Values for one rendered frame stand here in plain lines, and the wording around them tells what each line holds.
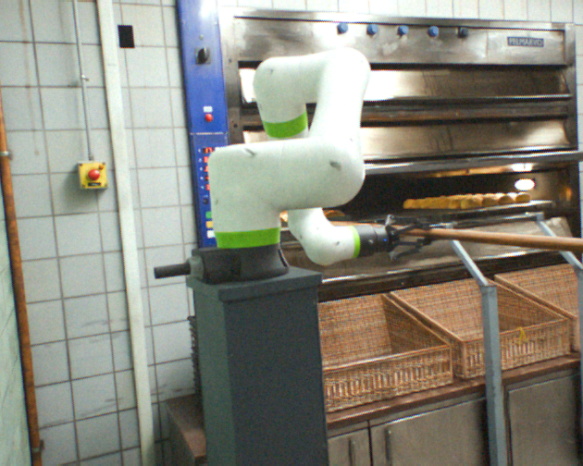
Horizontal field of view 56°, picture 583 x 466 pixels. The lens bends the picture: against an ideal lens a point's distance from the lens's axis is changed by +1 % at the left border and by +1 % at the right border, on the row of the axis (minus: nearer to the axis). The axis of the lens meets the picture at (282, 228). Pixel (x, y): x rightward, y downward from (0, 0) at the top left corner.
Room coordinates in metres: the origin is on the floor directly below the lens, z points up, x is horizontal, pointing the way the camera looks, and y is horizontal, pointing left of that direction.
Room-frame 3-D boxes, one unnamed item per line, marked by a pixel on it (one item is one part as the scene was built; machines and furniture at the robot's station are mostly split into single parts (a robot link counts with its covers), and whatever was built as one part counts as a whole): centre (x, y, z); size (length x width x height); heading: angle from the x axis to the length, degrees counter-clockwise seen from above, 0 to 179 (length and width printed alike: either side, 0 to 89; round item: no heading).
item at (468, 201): (3.22, -1.08, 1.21); 0.61 x 0.48 x 0.06; 22
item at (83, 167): (2.00, 0.67, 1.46); 0.10 x 0.07 x 0.10; 112
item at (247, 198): (1.04, 0.05, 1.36); 0.16 x 0.13 x 0.19; 76
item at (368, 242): (1.53, -0.22, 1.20); 0.12 x 0.06 x 0.09; 21
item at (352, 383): (2.13, -0.26, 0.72); 0.56 x 0.49 x 0.28; 111
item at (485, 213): (2.62, -0.70, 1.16); 1.80 x 0.06 x 0.04; 112
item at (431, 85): (2.60, -0.71, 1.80); 1.79 x 0.11 x 0.19; 112
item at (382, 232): (1.55, -0.29, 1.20); 0.09 x 0.07 x 0.08; 111
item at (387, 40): (2.62, -0.70, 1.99); 1.80 x 0.08 x 0.21; 112
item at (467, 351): (2.35, -0.81, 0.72); 0.56 x 0.49 x 0.28; 113
